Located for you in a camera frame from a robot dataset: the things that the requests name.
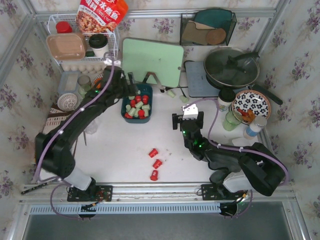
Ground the black power plug cable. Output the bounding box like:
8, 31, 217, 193
159, 84, 190, 97

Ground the red coffee capsule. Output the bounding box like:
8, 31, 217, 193
150, 170, 159, 182
142, 95, 149, 105
152, 159, 163, 169
130, 99, 138, 108
124, 112, 133, 119
138, 109, 145, 119
135, 95, 142, 103
148, 148, 159, 158

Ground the green glass cup right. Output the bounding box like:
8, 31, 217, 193
222, 111, 243, 132

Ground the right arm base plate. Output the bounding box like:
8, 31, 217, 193
200, 184, 244, 201

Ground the black lid paper cup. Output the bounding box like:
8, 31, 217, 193
88, 33, 109, 57

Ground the grey induction cooker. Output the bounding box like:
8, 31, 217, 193
184, 60, 220, 98

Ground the white wire rack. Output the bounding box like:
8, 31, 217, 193
47, 13, 104, 65

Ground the white plastic scoop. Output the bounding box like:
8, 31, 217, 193
231, 137, 251, 147

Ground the black lid seasoning jar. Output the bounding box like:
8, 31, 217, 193
217, 87, 236, 112

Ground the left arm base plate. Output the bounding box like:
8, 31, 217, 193
67, 185, 113, 202

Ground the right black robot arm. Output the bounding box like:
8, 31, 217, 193
172, 111, 285, 199

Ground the white strainer basket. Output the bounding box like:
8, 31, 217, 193
57, 93, 78, 112

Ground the grey glass cup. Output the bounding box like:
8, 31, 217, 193
77, 75, 92, 92

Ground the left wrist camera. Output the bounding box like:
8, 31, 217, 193
103, 57, 122, 68

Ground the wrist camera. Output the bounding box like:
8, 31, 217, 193
182, 104, 199, 120
103, 57, 122, 68

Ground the clear lidded container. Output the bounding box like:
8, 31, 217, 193
57, 71, 81, 95

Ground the clear glass cup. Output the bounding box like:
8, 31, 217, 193
84, 120, 98, 135

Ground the green cutting board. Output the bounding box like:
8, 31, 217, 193
121, 38, 184, 88

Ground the pink fruit bowl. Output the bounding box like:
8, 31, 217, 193
91, 73, 104, 89

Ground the egg carton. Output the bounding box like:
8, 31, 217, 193
61, 62, 105, 75

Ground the green glass cup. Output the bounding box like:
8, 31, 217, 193
222, 111, 243, 132
78, 86, 91, 98

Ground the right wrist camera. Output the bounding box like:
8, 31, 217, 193
182, 104, 199, 120

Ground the metal cutting board stand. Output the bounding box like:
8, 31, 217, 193
142, 71, 165, 91

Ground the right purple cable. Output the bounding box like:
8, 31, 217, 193
184, 97, 291, 186

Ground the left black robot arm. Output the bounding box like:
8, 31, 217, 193
34, 66, 138, 194

